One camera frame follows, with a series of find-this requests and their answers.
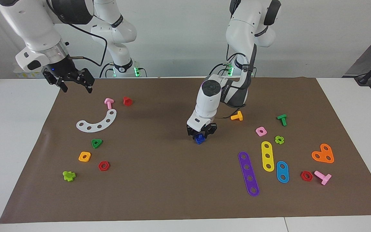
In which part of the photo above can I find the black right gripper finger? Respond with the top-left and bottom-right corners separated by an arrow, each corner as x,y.
42,72 -> 68,93
78,68 -> 95,94

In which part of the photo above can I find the white box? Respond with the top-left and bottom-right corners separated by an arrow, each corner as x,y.
15,72 -> 46,79

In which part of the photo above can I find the purple four-hole plate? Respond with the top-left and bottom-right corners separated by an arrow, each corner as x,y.
238,151 -> 260,197

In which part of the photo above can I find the brown table mat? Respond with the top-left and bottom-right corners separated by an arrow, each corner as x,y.
0,77 -> 371,224

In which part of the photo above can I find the white curved five-hole plate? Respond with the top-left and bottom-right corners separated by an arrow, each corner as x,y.
76,109 -> 117,133

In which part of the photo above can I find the yellow three-hole plate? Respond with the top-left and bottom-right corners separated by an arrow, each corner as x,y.
261,141 -> 275,172

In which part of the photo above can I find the blue two-hole plate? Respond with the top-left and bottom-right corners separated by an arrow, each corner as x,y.
276,161 -> 290,184

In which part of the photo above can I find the orange heart plate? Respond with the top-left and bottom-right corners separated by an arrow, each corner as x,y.
311,143 -> 335,164

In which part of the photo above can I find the black right base cable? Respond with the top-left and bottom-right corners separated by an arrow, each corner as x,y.
100,63 -> 115,78

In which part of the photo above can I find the black base cable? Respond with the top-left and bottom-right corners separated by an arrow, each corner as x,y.
209,53 -> 237,78
100,63 -> 115,78

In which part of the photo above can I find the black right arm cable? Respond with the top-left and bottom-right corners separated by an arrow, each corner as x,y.
45,0 -> 108,67

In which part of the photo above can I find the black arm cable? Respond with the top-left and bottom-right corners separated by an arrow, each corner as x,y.
45,0 -> 108,67
210,43 -> 257,120

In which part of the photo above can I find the black left base cable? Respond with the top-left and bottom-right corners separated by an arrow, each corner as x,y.
209,53 -> 237,78

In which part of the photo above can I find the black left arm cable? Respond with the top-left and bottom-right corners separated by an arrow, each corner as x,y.
210,43 -> 257,120

